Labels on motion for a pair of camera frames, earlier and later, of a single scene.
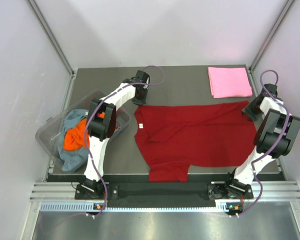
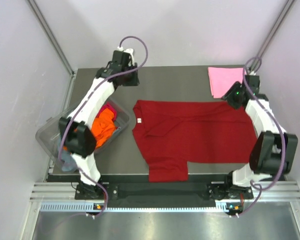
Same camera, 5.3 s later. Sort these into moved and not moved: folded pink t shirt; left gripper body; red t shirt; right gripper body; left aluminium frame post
Moved: right gripper body; left gripper body
Not moved: left aluminium frame post; red t shirt; folded pink t shirt
